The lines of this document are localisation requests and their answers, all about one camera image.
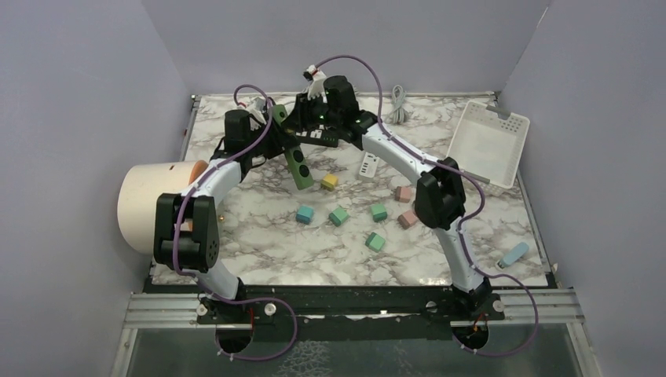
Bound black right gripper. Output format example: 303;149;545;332
280;90;340;134

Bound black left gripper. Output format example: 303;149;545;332
243;115;297;159

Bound green power strip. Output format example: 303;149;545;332
272;104;314;190

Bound white power strip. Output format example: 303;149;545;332
357;152;379;181

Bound yellow charger plug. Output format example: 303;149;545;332
320;174;338;191

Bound teal blue charger plug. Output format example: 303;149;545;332
295;205;314;225

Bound green USB charger plug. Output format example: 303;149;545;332
328;207;349;227

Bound pink charger plug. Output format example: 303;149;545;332
394;186;414;203
397;210;419;229

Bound light green charger plug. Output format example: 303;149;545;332
364;232;386;252

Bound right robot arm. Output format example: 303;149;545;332
284;73;492;320

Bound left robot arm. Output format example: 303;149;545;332
153;104;309;323

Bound light blue charger plug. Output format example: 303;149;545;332
496;242;529;269

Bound cream cylindrical drum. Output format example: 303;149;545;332
117;160;208;255

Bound white plastic basket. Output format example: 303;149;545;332
447;101;530;196

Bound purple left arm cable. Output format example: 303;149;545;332
172;84;299;364

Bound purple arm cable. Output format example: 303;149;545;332
172;84;299;364
306;55;541;360

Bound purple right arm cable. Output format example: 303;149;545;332
306;55;541;360

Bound grey power strip cable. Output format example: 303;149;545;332
387;85;408;125

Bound aluminium front rail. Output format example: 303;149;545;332
123;287;585;330

